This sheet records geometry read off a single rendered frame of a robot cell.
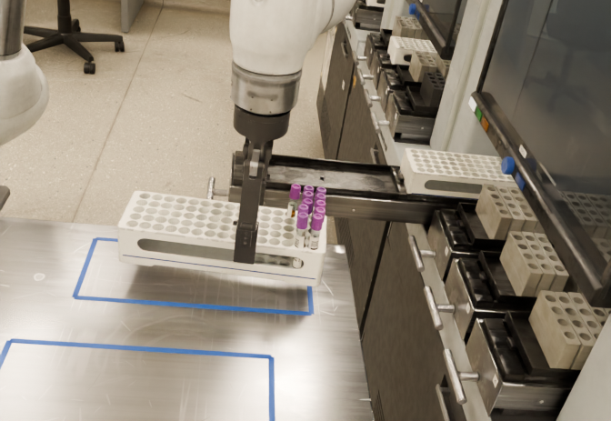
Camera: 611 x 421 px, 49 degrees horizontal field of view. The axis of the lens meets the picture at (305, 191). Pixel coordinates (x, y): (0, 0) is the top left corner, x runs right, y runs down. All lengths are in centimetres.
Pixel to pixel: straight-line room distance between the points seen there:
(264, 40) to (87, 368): 46
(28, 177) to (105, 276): 183
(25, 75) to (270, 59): 66
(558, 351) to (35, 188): 216
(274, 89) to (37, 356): 45
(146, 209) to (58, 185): 179
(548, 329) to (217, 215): 51
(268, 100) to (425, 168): 57
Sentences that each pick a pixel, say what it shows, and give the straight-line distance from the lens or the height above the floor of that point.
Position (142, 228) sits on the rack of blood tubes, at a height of 92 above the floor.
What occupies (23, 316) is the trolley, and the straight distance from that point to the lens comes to 100.
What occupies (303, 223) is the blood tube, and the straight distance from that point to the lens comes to 93.
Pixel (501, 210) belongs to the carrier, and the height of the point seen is 88.
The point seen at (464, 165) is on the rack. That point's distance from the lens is 140.
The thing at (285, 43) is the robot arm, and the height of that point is 122.
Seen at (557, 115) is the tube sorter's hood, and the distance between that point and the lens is 108.
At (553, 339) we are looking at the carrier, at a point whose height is 86.
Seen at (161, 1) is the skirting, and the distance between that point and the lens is 491.
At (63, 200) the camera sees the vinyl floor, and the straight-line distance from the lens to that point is 270.
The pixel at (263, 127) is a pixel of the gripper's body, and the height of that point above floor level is 110.
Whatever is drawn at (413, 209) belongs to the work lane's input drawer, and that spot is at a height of 79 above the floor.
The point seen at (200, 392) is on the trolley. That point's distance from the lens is 88.
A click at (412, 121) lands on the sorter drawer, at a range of 171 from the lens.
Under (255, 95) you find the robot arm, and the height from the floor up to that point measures 114.
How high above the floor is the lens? 149
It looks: 32 degrees down
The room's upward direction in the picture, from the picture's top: 9 degrees clockwise
